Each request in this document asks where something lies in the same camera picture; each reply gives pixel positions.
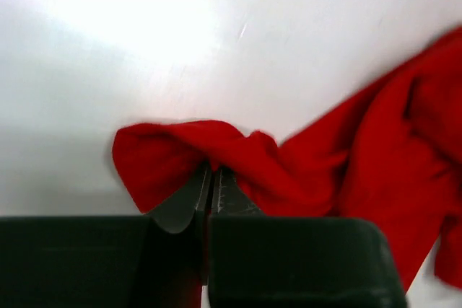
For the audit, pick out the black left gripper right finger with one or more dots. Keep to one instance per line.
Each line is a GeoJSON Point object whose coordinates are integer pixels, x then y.
{"type": "Point", "coordinates": [255, 260]}

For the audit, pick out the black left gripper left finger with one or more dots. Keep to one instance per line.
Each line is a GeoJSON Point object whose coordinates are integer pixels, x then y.
{"type": "Point", "coordinates": [151, 260]}

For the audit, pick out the red t shirt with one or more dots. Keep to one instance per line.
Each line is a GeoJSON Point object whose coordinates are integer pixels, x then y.
{"type": "Point", "coordinates": [390, 154]}

